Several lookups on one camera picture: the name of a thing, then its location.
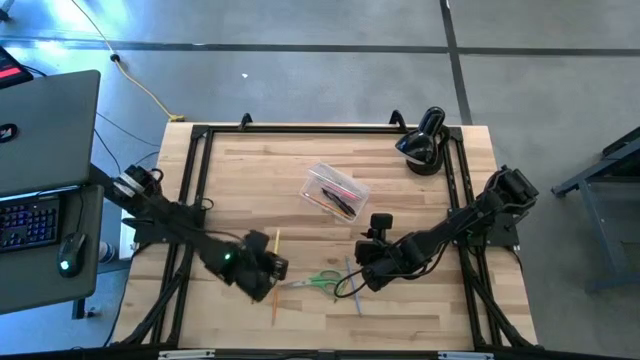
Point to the silver bracket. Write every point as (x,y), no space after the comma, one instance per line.
(465,356)
(185,355)

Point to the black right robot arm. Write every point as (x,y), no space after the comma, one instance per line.
(450,232)

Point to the grey side desk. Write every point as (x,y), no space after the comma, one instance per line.
(50,292)

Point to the blue-grey metal cart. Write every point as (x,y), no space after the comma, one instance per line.
(600,167)

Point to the yellow-green crayon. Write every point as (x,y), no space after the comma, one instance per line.
(342,290)

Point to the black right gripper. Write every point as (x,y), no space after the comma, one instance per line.
(377,260)

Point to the black chair caster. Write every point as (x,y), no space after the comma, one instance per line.
(5,11)

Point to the black frame clamp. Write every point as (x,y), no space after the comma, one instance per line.
(245,121)
(397,119)

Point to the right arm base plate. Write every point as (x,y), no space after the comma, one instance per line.
(495,238)

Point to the black aluminium table frame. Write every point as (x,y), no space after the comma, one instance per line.
(325,129)

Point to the black device with red stripe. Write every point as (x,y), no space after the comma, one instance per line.
(12,70)

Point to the white panel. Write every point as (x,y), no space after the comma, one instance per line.
(126,252)

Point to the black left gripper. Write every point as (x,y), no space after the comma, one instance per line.
(256,272)

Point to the black desk lamp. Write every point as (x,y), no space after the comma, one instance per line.
(422,142)

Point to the clear plastic supply box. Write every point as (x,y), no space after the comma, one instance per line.
(312,189)

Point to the black computer mouse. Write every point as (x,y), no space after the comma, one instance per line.
(71,255)

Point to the backlit black keyboard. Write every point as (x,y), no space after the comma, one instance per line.
(30,225)

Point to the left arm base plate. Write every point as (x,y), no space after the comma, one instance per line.
(145,234)

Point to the grey laptop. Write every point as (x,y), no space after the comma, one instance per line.
(45,130)

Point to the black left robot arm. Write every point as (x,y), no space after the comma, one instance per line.
(185,225)

